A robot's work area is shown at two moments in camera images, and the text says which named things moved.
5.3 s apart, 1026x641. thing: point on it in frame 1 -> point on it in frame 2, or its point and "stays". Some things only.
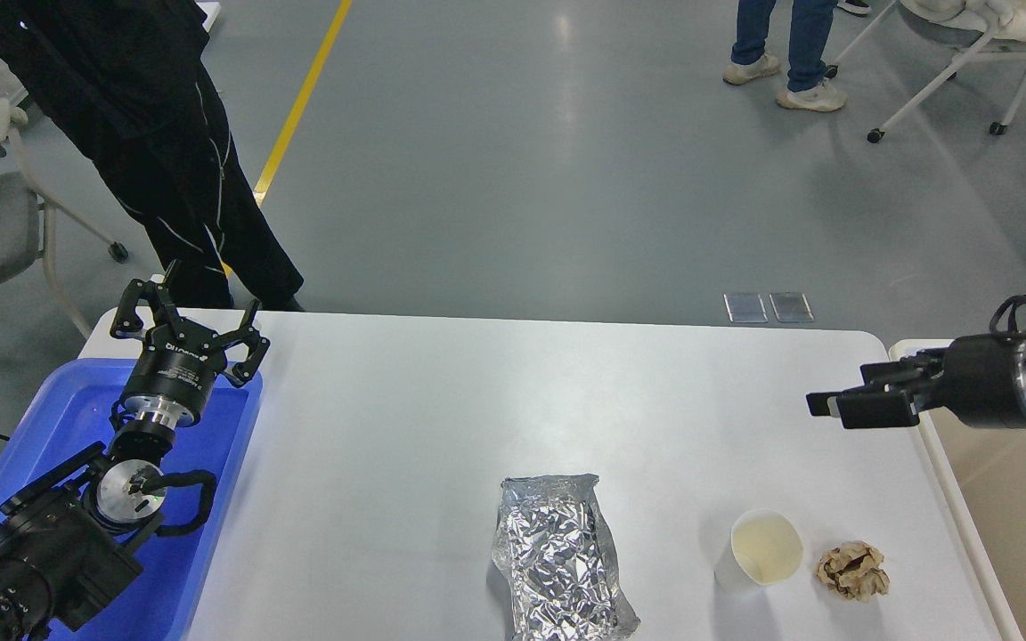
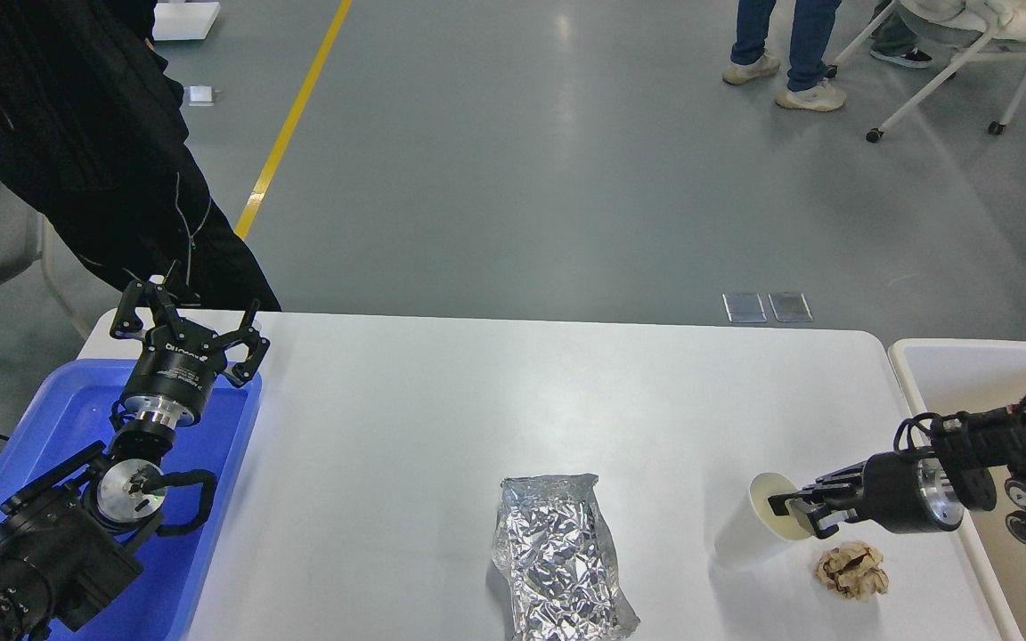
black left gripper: (181, 360) stays
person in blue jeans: (810, 25) stays
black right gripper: (988, 381) -> (907, 493)
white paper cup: (766, 547) -> (755, 523)
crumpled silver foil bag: (555, 547) stays
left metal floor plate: (745, 307) stays
